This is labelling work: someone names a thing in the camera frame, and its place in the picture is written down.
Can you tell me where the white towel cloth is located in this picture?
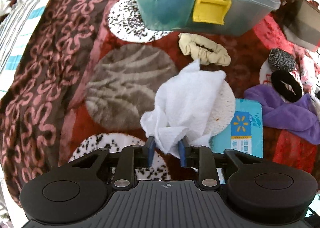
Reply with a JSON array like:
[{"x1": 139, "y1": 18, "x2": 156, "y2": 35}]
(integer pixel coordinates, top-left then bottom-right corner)
[{"x1": 140, "y1": 61, "x2": 226, "y2": 157}]

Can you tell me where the grey knitted scrunchie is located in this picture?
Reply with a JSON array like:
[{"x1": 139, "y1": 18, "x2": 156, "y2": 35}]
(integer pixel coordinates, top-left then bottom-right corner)
[{"x1": 268, "y1": 48, "x2": 296, "y2": 72}]

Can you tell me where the round white cotton pad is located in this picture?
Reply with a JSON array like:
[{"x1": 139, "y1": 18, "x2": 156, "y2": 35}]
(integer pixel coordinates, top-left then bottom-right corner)
[{"x1": 203, "y1": 81, "x2": 235, "y2": 136}]

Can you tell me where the beige hair scrunchie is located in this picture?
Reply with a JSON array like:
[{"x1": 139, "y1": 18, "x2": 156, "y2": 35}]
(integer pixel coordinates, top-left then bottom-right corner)
[{"x1": 178, "y1": 33, "x2": 231, "y2": 67}]

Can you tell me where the striped white bedsheet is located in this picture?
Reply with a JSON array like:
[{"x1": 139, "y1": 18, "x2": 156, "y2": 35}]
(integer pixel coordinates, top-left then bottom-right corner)
[{"x1": 1, "y1": 0, "x2": 49, "y2": 96}]

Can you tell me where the teal wipes packet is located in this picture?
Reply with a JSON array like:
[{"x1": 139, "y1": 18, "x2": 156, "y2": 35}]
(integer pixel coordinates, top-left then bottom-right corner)
[{"x1": 210, "y1": 99, "x2": 263, "y2": 158}]

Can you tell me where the olive striped zipper pouch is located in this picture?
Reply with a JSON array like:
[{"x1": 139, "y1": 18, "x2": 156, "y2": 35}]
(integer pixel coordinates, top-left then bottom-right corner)
[{"x1": 274, "y1": 0, "x2": 319, "y2": 52}]

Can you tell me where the purple cloth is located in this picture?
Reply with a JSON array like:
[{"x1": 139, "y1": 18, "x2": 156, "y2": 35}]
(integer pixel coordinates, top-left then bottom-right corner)
[{"x1": 244, "y1": 84, "x2": 319, "y2": 145}]

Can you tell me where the black hair scrunchie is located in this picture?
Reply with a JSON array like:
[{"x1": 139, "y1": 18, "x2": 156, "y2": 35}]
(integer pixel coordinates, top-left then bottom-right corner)
[{"x1": 271, "y1": 70, "x2": 303, "y2": 103}]

